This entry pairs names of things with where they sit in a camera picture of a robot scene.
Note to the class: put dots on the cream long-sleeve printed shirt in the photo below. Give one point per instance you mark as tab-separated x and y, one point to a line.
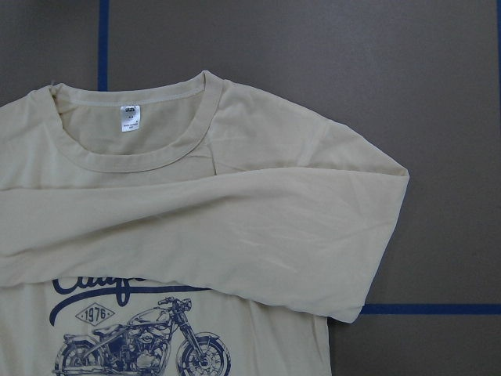
201	228

